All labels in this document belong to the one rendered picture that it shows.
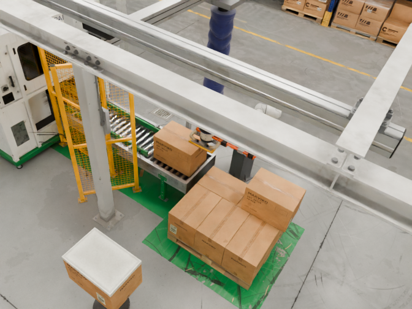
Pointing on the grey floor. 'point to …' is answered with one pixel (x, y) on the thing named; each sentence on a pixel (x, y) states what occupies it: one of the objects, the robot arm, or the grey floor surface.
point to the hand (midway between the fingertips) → (251, 154)
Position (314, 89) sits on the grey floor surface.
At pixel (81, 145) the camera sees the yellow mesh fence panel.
